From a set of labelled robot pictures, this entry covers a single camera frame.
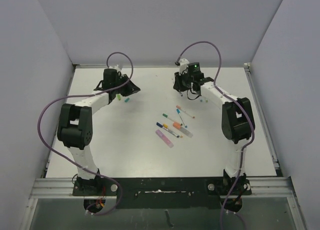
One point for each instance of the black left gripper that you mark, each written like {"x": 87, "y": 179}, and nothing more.
{"x": 130, "y": 88}

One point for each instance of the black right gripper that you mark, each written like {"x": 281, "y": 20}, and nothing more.
{"x": 178, "y": 86}

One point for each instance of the peach marker pen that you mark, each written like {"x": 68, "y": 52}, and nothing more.
{"x": 185, "y": 112}

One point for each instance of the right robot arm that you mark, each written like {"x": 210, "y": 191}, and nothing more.
{"x": 237, "y": 121}

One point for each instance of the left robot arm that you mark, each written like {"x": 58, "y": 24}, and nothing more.
{"x": 75, "y": 127}

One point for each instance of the sky blue marker pen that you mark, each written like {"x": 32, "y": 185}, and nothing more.
{"x": 181, "y": 118}

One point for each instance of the orange cap highlighter pen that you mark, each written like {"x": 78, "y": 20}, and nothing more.
{"x": 182, "y": 129}

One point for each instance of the navy blue marker pen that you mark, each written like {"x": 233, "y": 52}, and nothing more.
{"x": 161, "y": 126}

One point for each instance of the yellow marker pen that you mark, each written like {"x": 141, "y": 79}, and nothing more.
{"x": 172, "y": 130}

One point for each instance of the pink highlighter pen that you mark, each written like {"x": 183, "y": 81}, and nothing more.
{"x": 164, "y": 138}

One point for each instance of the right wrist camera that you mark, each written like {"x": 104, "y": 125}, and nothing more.
{"x": 183, "y": 65}

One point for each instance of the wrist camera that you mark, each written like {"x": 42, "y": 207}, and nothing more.
{"x": 117, "y": 67}
{"x": 183, "y": 65}

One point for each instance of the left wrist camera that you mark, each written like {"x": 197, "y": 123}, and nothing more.
{"x": 117, "y": 67}

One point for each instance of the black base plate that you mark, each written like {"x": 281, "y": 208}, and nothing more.
{"x": 164, "y": 193}

